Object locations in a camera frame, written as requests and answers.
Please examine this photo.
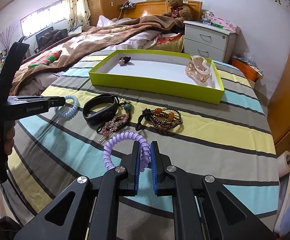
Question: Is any light blue spiral hair tie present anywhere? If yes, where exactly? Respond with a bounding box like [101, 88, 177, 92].
[54, 94, 80, 119]

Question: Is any black smart band strap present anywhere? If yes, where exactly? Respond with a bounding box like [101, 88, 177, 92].
[82, 93, 121, 126]

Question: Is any purple spiral hair tie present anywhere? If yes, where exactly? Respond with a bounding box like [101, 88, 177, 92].
[102, 132, 152, 172]

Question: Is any teal bead black hair tie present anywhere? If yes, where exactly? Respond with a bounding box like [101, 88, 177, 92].
[96, 97, 133, 134]

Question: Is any pink pompom black hair tie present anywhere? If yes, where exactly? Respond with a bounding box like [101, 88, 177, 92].
[118, 56, 132, 66]

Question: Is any brown beaded bracelet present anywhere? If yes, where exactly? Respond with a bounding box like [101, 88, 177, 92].
[135, 107, 185, 133]

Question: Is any beige translucent hair claw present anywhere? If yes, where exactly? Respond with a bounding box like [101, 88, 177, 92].
[185, 55, 211, 83]

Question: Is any person's left hand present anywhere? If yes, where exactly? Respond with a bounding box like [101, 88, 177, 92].
[0, 126, 15, 155]

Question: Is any black chair with clothes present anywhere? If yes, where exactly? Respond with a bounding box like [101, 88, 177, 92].
[35, 27, 68, 51]

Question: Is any brown fleece blanket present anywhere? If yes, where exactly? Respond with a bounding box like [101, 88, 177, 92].
[10, 15, 175, 95]

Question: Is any striped table cloth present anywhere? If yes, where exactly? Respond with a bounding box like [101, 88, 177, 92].
[1, 51, 279, 239]

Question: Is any spotted window curtain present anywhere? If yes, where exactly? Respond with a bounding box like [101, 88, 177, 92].
[64, 0, 91, 31]

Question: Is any white paper roll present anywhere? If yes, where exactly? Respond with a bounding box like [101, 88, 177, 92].
[277, 151, 290, 178]

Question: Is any green shallow cardboard box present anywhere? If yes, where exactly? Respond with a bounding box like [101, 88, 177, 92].
[89, 49, 225, 105]

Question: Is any yellow pillow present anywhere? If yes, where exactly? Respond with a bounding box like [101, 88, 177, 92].
[143, 33, 185, 53]

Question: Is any wooden headboard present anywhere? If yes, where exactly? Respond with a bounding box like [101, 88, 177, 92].
[122, 0, 202, 21]

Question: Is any orange storage box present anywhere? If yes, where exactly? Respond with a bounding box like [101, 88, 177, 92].
[231, 57, 263, 82]

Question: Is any brown teddy bear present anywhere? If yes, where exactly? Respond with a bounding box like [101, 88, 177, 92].
[163, 0, 193, 28]

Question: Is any white two-drawer nightstand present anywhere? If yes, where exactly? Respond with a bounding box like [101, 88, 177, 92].
[184, 21, 238, 63]

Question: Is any pink floral tissue box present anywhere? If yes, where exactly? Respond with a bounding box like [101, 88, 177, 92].
[212, 17, 240, 34]

